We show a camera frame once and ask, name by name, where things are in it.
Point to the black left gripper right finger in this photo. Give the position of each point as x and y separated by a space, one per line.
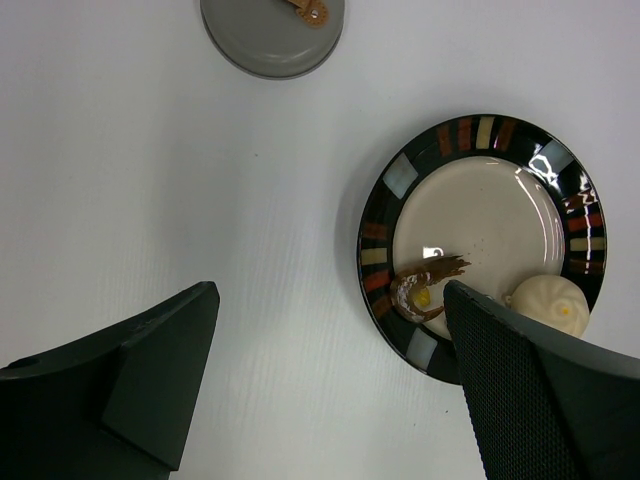
543 404

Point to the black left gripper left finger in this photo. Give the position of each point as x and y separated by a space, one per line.
115 404

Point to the white steamed bun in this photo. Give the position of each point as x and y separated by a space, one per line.
553 301

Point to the brown cooked shrimp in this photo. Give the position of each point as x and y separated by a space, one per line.
417 291

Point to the black patterned round plate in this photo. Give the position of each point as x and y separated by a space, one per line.
504 195

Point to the grey container lid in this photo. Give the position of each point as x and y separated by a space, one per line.
275 39

